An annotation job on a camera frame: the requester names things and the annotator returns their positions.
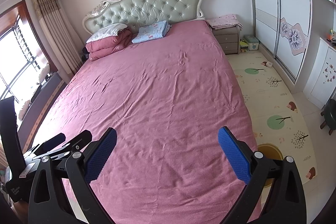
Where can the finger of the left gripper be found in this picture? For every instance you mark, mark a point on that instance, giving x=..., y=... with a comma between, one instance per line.
x=74, y=145
x=52, y=143

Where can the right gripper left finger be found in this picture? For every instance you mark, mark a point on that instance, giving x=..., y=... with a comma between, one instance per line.
x=98, y=154

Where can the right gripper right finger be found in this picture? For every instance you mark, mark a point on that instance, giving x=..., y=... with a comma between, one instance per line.
x=237, y=153

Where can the yellow trash bin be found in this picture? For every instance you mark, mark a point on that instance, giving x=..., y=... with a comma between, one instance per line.
x=271, y=152

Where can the cream patterned floor mat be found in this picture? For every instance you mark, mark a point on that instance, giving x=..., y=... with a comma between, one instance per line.
x=276, y=118

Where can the pink bed sheet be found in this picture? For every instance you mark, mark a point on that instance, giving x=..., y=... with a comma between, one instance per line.
x=167, y=100

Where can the folded pink quilt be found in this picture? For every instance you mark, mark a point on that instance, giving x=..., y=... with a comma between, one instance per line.
x=109, y=45

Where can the beige curtain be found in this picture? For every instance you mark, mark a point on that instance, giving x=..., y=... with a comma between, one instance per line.
x=53, y=23

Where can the dark green round stool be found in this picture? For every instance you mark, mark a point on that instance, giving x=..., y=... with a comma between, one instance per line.
x=329, y=114

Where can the white shelf cabinet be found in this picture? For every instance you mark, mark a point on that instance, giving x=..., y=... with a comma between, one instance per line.
x=320, y=85

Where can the green storage box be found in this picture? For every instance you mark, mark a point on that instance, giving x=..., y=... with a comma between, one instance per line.
x=252, y=41

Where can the grey bedside table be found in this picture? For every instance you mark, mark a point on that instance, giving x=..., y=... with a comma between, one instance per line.
x=229, y=39

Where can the striped white pillow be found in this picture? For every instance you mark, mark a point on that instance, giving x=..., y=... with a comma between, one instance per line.
x=111, y=30

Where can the pink cloth on nightstand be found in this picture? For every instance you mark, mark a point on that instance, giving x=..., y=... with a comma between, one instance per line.
x=225, y=21

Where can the folded light blue blanket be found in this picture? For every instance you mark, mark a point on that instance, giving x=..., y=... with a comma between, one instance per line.
x=154, y=31

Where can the green tufted headboard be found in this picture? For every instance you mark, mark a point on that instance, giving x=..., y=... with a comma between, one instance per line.
x=140, y=13

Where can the white sliding wardrobe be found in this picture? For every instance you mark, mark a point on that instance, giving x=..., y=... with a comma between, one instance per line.
x=283, y=28

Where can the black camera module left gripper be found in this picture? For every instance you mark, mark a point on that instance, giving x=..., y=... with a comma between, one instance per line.
x=9, y=136

